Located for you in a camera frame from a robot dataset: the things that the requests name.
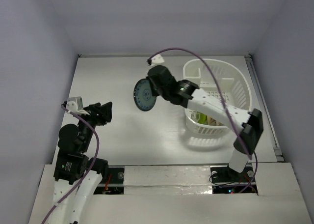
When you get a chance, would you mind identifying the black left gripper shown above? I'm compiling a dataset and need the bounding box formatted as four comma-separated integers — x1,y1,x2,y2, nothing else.
77,100,112,150

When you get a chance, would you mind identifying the teal patterned plate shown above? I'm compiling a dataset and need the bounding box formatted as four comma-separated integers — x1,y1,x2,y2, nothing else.
133,78,158,112

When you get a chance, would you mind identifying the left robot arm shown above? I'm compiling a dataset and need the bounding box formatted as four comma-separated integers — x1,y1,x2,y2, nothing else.
43,97,112,224

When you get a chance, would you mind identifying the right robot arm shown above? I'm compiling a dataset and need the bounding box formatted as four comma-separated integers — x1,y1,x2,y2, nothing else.
146,65,263,181

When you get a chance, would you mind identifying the white plastic dish rack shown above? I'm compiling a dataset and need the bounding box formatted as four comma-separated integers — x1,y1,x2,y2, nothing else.
183,58,252,138

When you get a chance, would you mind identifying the lime green plate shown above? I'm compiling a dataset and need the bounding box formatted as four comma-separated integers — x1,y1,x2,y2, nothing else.
198,113,208,125

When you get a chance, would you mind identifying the beige plate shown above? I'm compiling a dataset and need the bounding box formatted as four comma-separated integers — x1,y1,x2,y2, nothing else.
207,117,219,126

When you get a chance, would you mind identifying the silver foil covered bar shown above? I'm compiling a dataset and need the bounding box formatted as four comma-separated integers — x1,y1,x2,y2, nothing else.
123,166,212,195

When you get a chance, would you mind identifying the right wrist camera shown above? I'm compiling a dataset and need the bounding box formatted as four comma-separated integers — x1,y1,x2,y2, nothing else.
147,54,165,66

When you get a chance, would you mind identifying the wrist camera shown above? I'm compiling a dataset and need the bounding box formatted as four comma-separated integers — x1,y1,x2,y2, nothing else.
147,54,165,66
65,96,83,113

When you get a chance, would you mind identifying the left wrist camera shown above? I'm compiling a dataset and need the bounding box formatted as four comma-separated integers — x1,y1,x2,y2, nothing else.
65,96,83,113

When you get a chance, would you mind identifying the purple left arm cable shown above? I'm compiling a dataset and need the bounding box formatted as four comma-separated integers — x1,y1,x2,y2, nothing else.
40,103,100,224

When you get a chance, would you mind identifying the aluminium rail right edge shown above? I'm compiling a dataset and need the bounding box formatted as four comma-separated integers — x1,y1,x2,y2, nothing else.
245,56,285,163

